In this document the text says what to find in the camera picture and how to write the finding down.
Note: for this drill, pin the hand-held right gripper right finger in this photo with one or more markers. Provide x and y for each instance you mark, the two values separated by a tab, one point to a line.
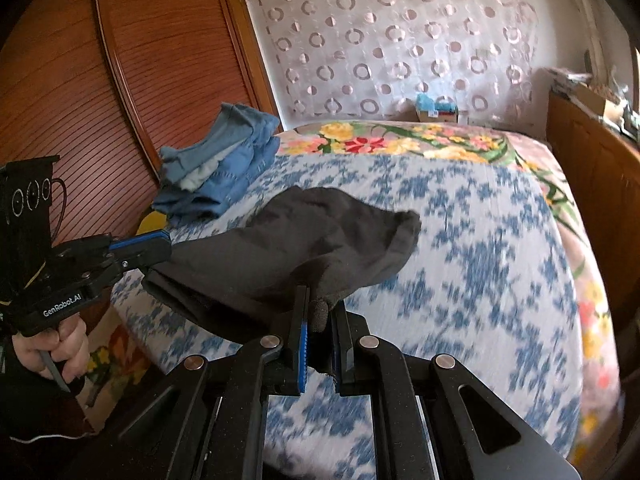
342	360

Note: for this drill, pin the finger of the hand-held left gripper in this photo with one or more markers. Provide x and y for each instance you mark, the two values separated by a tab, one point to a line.
142	241
150	257

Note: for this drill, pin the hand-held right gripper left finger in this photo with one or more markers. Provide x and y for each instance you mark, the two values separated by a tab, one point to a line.
300	355

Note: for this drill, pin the black pants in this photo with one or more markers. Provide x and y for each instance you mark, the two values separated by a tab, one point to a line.
310	240

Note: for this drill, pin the person's left forearm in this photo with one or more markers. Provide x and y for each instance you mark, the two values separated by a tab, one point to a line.
30	410

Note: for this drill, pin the person's left hand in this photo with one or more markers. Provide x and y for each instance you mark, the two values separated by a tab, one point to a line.
72	347

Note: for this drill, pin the yellow cloth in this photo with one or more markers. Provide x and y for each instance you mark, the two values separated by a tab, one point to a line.
152	222

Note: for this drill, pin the pale folded jeans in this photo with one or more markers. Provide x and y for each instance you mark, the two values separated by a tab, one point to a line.
197	177

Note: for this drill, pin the dark blue folded jeans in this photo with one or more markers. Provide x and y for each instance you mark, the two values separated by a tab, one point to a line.
230	180

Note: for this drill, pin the light blue folded jeans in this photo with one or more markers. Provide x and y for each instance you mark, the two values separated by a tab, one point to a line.
235	130

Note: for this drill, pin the blue floral blanket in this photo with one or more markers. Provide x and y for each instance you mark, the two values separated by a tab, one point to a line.
475	285

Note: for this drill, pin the wooden slatted wardrobe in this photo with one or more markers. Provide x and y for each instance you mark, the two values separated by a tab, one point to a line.
150	75

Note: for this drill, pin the bed with flowered sheet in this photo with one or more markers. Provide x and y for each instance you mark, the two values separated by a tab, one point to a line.
400	137

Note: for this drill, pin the box with blue packets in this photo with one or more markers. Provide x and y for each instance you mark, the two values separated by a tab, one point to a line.
436	109

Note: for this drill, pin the wooden side cabinet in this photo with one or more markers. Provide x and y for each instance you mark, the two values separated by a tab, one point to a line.
590	175

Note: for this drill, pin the cardboard box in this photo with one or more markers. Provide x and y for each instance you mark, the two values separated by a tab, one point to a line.
597	102

